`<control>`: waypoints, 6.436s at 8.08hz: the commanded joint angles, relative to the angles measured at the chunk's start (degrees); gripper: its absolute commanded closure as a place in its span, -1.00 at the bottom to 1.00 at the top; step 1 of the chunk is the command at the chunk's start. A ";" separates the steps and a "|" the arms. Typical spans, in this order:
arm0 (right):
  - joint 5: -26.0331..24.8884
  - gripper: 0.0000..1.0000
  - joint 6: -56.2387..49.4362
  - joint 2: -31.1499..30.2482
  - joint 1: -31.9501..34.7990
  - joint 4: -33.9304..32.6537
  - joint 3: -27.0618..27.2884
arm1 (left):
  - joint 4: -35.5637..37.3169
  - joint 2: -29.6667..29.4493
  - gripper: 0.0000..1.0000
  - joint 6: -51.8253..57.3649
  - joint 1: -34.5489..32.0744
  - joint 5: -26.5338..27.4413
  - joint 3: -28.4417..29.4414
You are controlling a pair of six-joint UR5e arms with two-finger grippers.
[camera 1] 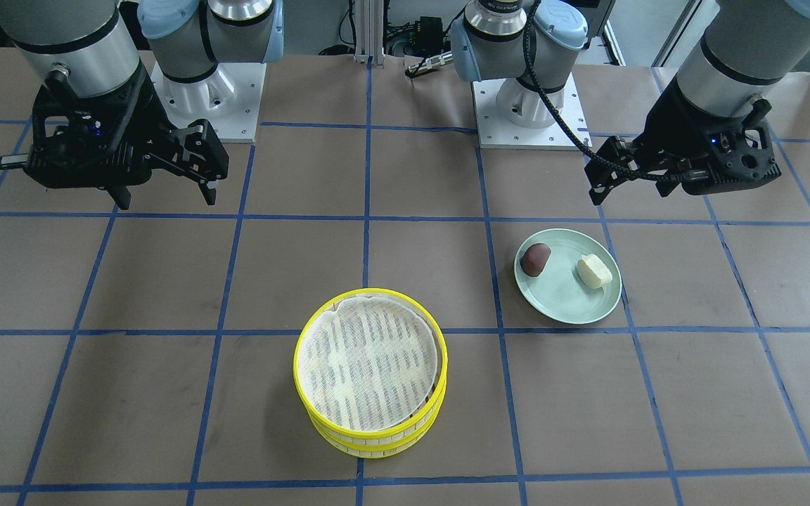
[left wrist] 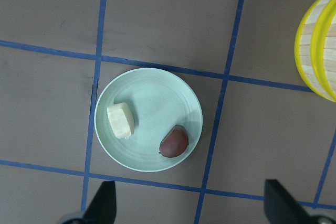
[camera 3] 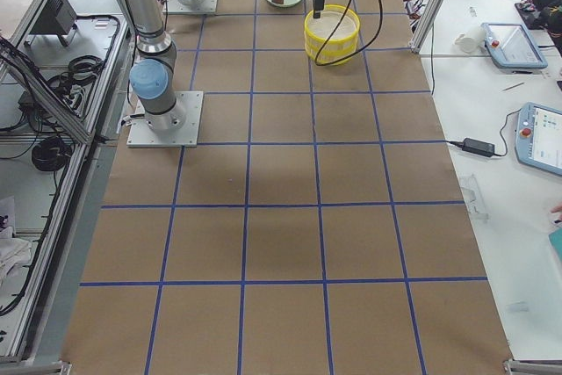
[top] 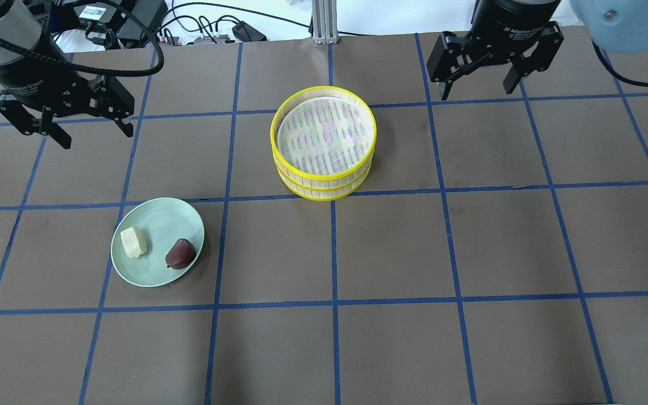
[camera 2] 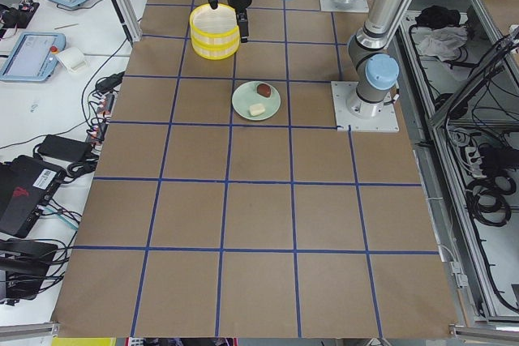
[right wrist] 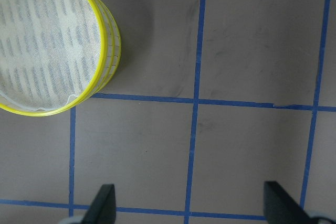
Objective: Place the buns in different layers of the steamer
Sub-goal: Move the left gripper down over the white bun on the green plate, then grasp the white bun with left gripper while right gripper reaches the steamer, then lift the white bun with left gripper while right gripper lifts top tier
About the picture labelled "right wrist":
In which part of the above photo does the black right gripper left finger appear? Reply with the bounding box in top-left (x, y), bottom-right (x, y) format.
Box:
top-left (83, 184), bottom-right (116, 224)

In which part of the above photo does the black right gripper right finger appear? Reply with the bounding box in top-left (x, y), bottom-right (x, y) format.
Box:
top-left (263, 181), bottom-right (314, 224)

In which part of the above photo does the yellow-rimmed bamboo steamer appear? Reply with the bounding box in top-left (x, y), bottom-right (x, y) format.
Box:
top-left (0, 0), bottom-right (122, 117)

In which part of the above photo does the white mesh steamer liner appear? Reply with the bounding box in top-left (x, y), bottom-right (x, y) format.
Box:
top-left (0, 0), bottom-right (103, 111)

